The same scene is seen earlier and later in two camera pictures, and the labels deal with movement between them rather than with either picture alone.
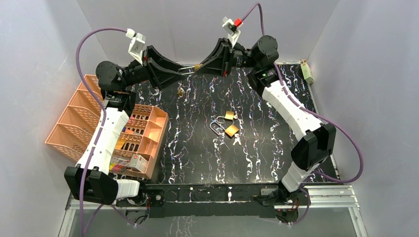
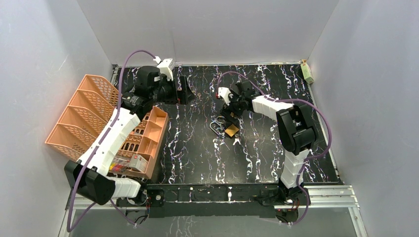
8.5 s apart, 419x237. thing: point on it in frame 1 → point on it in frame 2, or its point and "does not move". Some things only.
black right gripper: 213,65 → 227,109
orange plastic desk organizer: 143,135 does not move
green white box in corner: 307,73 does not move
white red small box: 138,162 does not move
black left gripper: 146,66 → 177,90
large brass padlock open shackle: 230,131 does not move
